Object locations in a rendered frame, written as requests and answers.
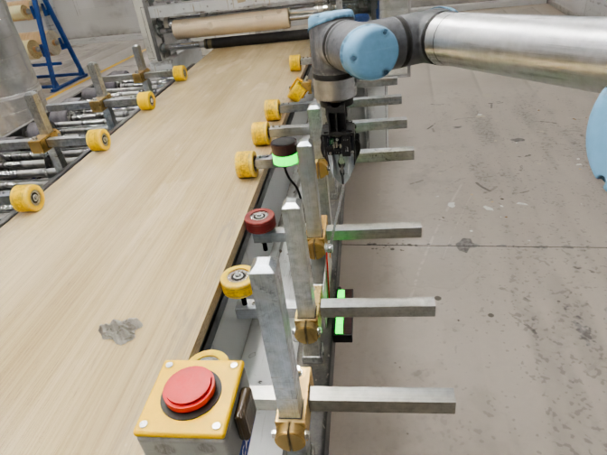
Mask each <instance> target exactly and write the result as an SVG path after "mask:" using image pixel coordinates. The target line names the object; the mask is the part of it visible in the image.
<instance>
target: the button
mask: <svg viewBox="0 0 607 455"><path fill-rule="evenodd" d="M215 389H216V382H215V378H214V375H213V374H212V373H211V372H210V371H209V369H208V368H206V367H199V366H193V367H186V368H183V369H181V370H179V371H178V372H176V373H175V374H173V375H172V376H171V377H170V378H169V379H168V380H167V382H166V383H165V385H164V387H163V399H164V401H165V403H166V405H167V407H168V408H169V409H171V410H172V411H174V412H177V413H189V412H193V411H195V410H198V409H199V408H201V407H203V406H204V405H205V404H206V403H207V402H208V401H209V400H210V399H211V398H212V397H213V395H214V393H215Z"/></svg>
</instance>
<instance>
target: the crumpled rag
mask: <svg viewBox="0 0 607 455"><path fill-rule="evenodd" d="M141 327H143V323H142V322H141V321H140V320H139V319H138V318H129V319H127V320H123V321H120V320H115V319H113V320H112V321H111V322H110V323H109V324H108V323H105V324H100V325H99V328H98V331H99V333H100V334H101V336H102V339H103V340H105V339H113V340H114V341H115V342H116V344H118V345H122V344H126V343H127V342H128V341H129V340H133V339H134V338H135V330H137V329H139V328H141Z"/></svg>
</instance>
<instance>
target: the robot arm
mask: <svg viewBox="0 0 607 455"><path fill-rule="evenodd" d="M354 20H355V15H354V13H353V11H352V10H351V9H341V10H334V11H329V12H323V13H318V14H313V15H311V16H310V17H309V19H308V33H309V38H310V48H311V57H312V66H313V88H314V97H315V98H316V99H317V100H320V105H321V107H324V108H325V115H326V118H327V122H325V125H322V133H321V152H322V157H324V158H325V160H326V161H327V163H328V165H329V168H330V170H331V172H332V177H333V178H335V179H336V180H337V181H338V182H339V183H340V184H345V183H346V182H347V181H348V180H349V178H350V176H351V174H352V172H353V169H354V166H355V162H356V160H357V158H358V156H359V154H360V134H356V131H355V128H356V127H357V126H356V125H355V123H352V120H348V119H347V108H346V107H348V106H350V105H352V104H353V98H354V97H355V96H356V95H357V83H356V82H360V79H361V80H377V79H381V78H383V77H385V76H386V75H387V74H388V73H389V72H390V71H391V70H395V69H399V68H404V67H407V66H412V65H416V64H420V63H429V64H434V65H439V66H452V67H456V68H461V69H467V70H476V71H480V72H486V73H490V74H496V75H501V76H506V77H511V78H516V79H525V80H530V81H535V82H540V83H546V84H550V85H556V86H560V87H566V88H575V89H580V90H585V91H590V92H595V93H600V95H599V97H598V98H597V100H596V101H595V103H594V105H593V109H592V112H591V114H590V116H589V120H588V124H587V129H586V152H587V157H588V161H589V164H590V167H591V169H592V171H593V175H594V177H595V178H596V179H602V180H603V181H604V182H605V184H604V185H603V188H604V190H605V191H607V16H580V15H548V14H486V13H458V12H457V11H456V10H455V9H453V8H451V7H447V6H437V7H433V8H431V9H429V10H424V11H419V12H414V13H410V14H401V15H397V16H391V17H387V18H382V19H377V20H372V21H367V22H358V21H354ZM340 154H342V158H343V160H344V162H345V163H344V165H343V169H344V173H343V180H342V173H341V165H340V164H339V159H340Z"/></svg>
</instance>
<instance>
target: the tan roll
mask: <svg viewBox="0 0 607 455"><path fill-rule="evenodd" d="M288 10H289V8H282V9H274V10H265V11H256V12H248V13H239V14H224V15H214V16H206V17H198V18H189V19H181V20H173V22H172V28H163V29H160V32H161V34H166V33H173V36H174V37H175V39H177V40H180V39H189V38H198V37H207V36H216V35H225V34H234V33H252V32H261V31H269V30H278V29H287V28H291V21H296V20H305V19H309V17H310V16H311V15H313V14H318V13H323V12H318V13H308V14H292V15H289V12H288Z"/></svg>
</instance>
